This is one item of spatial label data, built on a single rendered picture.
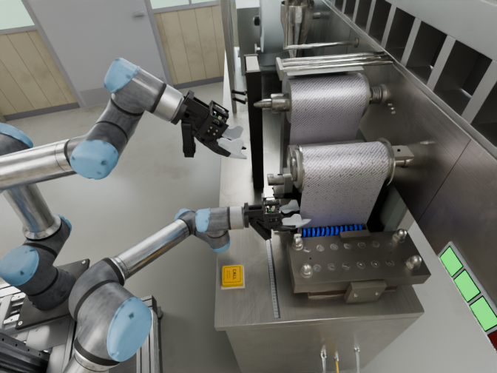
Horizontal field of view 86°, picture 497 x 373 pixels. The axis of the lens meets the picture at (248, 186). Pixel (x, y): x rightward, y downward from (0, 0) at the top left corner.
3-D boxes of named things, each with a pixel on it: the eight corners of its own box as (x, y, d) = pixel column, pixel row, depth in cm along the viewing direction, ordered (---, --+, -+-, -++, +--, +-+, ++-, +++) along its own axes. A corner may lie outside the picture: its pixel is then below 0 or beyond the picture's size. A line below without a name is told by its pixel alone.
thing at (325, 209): (297, 229, 93) (302, 192, 80) (365, 223, 93) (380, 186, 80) (297, 229, 93) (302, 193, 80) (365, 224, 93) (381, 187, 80)
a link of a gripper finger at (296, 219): (313, 217, 81) (282, 216, 82) (310, 229, 85) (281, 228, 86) (312, 209, 83) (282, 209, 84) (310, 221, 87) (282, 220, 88)
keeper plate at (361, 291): (343, 297, 87) (350, 282, 79) (374, 294, 87) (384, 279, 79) (345, 305, 85) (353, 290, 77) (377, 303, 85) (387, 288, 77)
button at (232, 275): (222, 269, 98) (222, 266, 96) (242, 267, 98) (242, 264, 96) (222, 288, 93) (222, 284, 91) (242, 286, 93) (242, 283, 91)
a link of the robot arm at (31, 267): (12, 295, 94) (-17, 277, 84) (35, 260, 103) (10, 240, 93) (46, 294, 93) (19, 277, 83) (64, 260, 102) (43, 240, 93)
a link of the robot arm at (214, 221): (200, 219, 93) (195, 203, 87) (231, 217, 93) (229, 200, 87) (198, 238, 88) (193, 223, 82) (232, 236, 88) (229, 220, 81)
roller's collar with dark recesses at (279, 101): (270, 107, 97) (270, 90, 93) (286, 106, 97) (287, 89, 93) (272, 116, 93) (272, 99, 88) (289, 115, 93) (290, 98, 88)
